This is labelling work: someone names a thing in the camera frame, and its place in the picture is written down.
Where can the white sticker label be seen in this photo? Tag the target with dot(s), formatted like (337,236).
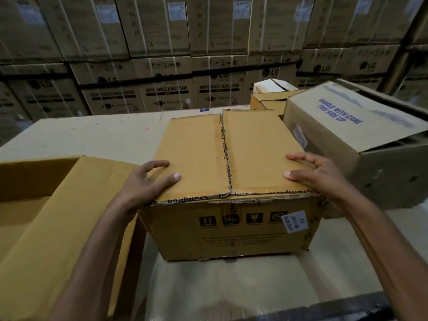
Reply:
(294,222)

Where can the person's right forearm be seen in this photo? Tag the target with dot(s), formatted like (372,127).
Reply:
(384,260)

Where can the wall of stacked appliance cartons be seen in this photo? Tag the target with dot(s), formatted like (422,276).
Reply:
(187,46)

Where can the white foam packing block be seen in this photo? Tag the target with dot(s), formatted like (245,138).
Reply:
(272,86)

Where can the open empty cardboard box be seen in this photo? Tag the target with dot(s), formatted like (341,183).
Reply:
(50,213)

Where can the grey box with blue print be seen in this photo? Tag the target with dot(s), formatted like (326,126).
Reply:
(357,140)

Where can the person's left thumb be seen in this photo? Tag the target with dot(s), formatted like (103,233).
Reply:
(163,183)

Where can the small open cardboard box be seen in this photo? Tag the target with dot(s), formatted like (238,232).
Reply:
(267,101)

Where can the person's right thumb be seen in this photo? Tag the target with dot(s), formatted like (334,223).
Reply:
(297,178)

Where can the person's left forearm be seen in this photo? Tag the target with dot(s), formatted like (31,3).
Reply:
(97,260)

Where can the person's left hand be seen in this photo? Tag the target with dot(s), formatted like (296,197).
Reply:
(139,187)

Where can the taped brown cardboard box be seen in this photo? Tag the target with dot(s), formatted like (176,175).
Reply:
(220,183)

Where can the person's right hand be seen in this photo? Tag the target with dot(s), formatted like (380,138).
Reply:
(321,180)

